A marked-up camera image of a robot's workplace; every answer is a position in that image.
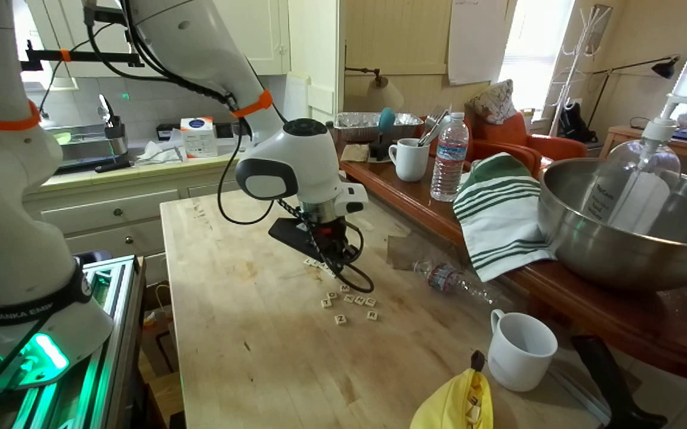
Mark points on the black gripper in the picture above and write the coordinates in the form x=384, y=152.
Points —
x=329, y=238

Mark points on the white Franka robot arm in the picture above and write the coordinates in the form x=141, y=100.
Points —
x=11, y=206

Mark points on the crushed clear plastic bottle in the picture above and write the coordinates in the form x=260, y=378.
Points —
x=443, y=277

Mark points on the white mug with utensils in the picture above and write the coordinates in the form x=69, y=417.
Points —
x=409, y=160

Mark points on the aluminium foil tray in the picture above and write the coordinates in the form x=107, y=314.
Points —
x=358, y=120

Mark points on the clear plastic water bottle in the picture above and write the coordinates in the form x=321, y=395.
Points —
x=450, y=158

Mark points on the green white striped towel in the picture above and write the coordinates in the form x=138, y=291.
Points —
x=502, y=216

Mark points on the cream shade table lamp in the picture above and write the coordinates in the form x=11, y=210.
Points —
x=383, y=95

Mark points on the yellow banana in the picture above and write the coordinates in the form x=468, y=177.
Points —
x=454, y=402

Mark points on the white canister blue label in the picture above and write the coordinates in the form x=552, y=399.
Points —
x=199, y=138

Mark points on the plain white mug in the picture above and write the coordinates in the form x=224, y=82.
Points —
x=518, y=353

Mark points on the crumpled white cloth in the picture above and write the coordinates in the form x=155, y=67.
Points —
x=160, y=154

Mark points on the floral cushion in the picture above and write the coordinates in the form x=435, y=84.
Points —
x=490, y=102

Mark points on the cream kitchen counter cabinet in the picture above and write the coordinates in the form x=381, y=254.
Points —
x=106, y=216

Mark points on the orange armchair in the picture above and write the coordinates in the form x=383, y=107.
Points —
x=550, y=146

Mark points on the black tap fixture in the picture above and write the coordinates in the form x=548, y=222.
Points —
x=113, y=135

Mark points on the hanging white paper sheet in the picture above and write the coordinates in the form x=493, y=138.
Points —
x=477, y=39

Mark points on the black boot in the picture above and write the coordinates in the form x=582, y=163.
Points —
x=576, y=123

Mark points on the stainless steel mixing bowl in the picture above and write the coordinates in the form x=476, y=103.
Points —
x=630, y=247

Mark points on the black flat bar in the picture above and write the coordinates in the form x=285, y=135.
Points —
x=610, y=383

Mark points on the clear pump soap dispenser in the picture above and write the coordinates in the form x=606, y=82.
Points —
x=638, y=182

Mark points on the white coat stand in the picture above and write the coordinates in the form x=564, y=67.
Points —
x=577, y=57

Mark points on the black rod with orange tape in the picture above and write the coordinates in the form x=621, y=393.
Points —
x=88, y=59

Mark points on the dark brown wooden table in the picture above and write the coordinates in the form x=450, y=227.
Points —
x=678, y=325

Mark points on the aluminium base frame green light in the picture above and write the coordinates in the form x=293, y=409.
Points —
x=97, y=365

